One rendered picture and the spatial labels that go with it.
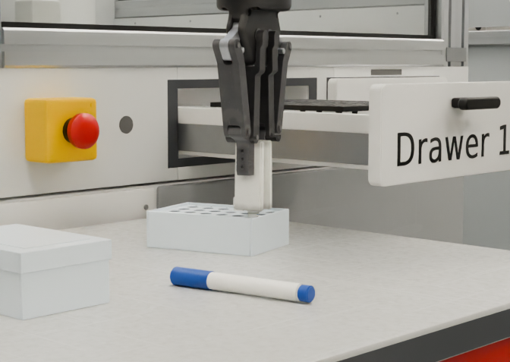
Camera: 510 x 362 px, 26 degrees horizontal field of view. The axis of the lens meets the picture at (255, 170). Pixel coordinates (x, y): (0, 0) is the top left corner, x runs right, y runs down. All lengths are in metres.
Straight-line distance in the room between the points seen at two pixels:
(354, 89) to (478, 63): 1.50
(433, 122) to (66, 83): 0.43
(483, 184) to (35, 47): 2.03
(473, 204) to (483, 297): 2.24
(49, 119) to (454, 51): 0.87
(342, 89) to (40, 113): 0.55
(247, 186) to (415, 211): 0.76
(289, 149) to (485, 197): 1.88
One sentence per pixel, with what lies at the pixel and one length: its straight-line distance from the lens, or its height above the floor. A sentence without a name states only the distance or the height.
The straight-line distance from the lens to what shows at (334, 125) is 1.25.
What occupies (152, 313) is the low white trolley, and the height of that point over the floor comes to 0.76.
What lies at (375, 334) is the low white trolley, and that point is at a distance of 0.79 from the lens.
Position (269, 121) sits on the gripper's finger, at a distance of 1.12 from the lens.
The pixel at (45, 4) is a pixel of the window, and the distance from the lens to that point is 1.32.
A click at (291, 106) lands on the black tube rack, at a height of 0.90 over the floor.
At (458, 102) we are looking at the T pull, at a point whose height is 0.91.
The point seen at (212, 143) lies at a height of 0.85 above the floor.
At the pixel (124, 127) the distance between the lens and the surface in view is 1.37.
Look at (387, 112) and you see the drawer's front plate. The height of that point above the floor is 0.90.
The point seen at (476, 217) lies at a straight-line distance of 3.16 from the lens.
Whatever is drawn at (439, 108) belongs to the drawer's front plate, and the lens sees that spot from 1.27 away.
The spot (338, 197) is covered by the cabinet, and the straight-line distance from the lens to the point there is 1.68.
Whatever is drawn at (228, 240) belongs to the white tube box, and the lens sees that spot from 1.11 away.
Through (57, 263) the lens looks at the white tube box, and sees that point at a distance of 0.85.
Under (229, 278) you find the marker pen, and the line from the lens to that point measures 0.92.
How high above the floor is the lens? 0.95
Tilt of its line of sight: 6 degrees down
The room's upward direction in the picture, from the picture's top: straight up
